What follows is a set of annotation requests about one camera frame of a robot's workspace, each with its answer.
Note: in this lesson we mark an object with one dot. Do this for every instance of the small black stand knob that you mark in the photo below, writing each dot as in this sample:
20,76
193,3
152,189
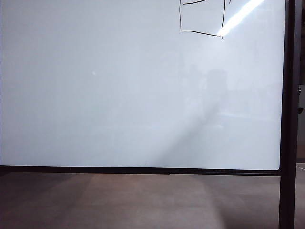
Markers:
299,90

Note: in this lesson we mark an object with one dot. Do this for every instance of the white whiteboard with black frame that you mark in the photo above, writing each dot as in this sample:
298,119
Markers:
119,83

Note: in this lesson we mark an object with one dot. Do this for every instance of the black whiteboard stand post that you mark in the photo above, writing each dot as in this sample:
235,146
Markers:
287,119

